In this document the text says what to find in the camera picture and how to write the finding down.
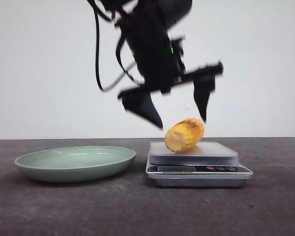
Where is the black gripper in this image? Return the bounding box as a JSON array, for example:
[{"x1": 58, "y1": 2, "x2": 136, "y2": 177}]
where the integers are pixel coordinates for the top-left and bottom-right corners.
[{"x1": 117, "y1": 4, "x2": 223, "y2": 129}]

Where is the yellow corn cob piece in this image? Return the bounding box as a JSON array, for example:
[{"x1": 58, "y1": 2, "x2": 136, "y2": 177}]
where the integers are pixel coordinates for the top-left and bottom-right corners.
[{"x1": 164, "y1": 118, "x2": 205, "y2": 152}]

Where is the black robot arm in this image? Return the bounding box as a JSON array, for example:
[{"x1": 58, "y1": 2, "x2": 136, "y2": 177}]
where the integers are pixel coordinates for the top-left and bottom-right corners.
[{"x1": 101, "y1": 0, "x2": 223, "y2": 128}]

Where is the silver digital kitchen scale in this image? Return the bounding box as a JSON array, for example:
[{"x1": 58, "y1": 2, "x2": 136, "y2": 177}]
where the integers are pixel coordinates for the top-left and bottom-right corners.
[{"x1": 146, "y1": 141, "x2": 253, "y2": 187}]

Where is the light green plate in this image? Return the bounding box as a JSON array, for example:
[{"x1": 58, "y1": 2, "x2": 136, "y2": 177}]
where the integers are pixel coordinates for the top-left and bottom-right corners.
[{"x1": 14, "y1": 146, "x2": 136, "y2": 183}]

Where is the black cable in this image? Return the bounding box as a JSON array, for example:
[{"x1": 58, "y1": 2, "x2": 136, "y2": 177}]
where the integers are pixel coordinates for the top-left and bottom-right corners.
[{"x1": 87, "y1": 0, "x2": 143, "y2": 92}]

